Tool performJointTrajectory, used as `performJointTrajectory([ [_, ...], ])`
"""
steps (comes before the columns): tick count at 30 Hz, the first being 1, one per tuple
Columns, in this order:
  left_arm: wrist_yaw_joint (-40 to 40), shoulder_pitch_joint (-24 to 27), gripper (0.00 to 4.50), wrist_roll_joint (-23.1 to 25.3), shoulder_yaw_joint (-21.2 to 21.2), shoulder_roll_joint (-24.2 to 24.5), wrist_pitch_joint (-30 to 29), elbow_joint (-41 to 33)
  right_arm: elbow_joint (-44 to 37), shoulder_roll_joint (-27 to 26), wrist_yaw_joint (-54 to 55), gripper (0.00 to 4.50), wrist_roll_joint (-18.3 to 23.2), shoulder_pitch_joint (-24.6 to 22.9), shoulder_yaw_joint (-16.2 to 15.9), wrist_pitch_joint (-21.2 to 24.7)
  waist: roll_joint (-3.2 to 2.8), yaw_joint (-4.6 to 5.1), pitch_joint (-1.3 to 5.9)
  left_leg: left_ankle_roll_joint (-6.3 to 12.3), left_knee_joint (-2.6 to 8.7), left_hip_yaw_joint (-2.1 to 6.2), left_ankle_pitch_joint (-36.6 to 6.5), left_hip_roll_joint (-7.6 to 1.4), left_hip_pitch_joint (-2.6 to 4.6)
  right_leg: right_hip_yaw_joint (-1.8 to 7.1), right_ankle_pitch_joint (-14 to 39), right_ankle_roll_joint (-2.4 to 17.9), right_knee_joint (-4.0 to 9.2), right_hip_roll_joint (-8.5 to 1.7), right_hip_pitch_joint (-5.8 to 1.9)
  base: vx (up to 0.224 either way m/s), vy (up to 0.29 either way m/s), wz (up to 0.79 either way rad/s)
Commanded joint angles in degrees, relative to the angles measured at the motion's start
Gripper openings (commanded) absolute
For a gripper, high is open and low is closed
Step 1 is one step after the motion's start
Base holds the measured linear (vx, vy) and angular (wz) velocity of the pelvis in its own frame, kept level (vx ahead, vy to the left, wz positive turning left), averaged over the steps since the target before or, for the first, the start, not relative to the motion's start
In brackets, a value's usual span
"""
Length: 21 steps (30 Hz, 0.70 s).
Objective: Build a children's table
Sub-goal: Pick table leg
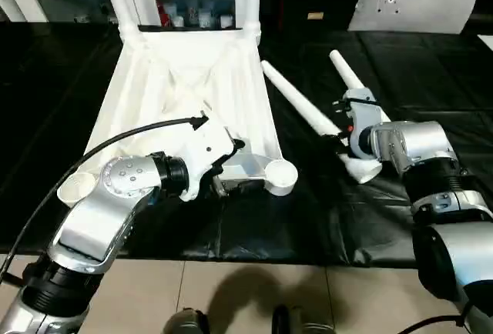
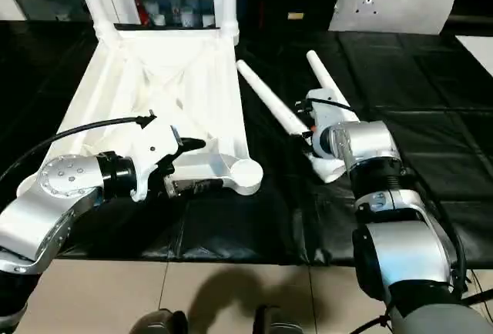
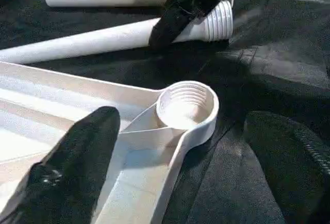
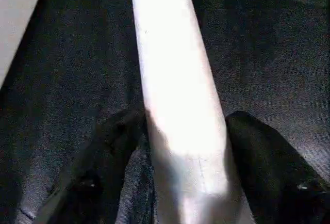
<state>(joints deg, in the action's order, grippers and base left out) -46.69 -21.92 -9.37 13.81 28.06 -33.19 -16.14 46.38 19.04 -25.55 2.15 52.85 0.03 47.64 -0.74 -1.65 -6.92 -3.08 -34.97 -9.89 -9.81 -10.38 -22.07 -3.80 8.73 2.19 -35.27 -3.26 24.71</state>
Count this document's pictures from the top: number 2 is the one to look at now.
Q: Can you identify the black work mat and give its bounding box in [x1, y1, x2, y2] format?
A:
[0, 18, 493, 268]

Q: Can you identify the red item in cabinet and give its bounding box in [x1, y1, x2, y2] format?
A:
[134, 0, 151, 25]

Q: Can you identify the white flat panel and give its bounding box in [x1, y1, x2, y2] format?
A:
[455, 35, 493, 70]

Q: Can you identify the black stand bar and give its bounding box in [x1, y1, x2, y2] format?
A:
[461, 291, 493, 307]

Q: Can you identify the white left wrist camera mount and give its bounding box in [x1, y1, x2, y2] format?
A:
[129, 123, 186, 203]

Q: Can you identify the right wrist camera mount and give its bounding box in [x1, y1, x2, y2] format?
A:
[295, 87, 348, 160]

